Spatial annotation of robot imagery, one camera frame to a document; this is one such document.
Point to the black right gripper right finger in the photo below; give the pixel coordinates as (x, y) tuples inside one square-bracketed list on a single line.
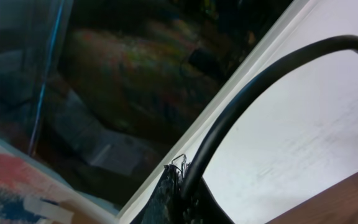
[(200, 207)]

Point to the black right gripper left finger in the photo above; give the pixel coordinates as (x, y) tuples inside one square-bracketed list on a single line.
[(160, 208)]

